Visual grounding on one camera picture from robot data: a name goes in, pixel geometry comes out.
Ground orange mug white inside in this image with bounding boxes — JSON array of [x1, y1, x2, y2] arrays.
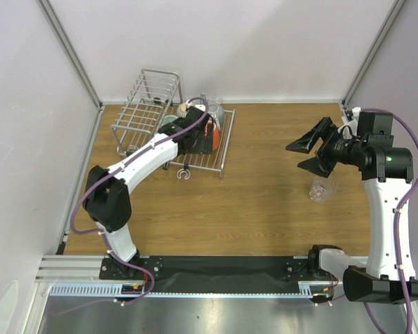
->
[[203, 120, 220, 154]]

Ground clear faceted glass cup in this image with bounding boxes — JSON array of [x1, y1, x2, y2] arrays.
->
[[309, 175, 339, 202]]

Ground white ribbed ceramic mug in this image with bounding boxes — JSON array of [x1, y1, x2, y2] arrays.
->
[[176, 102, 189, 118]]

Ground grey green ceramic mug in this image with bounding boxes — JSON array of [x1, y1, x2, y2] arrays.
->
[[160, 115, 177, 127]]

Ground large teal glazed mug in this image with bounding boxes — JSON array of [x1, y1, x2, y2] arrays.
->
[[208, 102, 225, 129]]

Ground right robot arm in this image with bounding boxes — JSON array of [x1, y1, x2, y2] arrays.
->
[[286, 109, 418, 304]]

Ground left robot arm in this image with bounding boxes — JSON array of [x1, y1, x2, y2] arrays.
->
[[81, 103, 210, 279]]

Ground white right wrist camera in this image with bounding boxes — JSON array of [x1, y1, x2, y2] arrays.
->
[[343, 106, 362, 124]]

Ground silver wire dish rack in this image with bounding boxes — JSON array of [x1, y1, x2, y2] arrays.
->
[[109, 69, 236, 181]]

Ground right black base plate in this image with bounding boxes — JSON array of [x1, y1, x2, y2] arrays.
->
[[284, 257, 330, 282]]

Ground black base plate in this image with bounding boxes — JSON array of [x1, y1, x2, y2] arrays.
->
[[99, 256, 162, 280], [284, 257, 330, 282]]

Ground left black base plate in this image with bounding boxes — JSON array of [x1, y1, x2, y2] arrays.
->
[[99, 256, 162, 280]]

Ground aluminium front rail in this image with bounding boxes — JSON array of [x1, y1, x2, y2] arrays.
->
[[36, 255, 414, 299]]

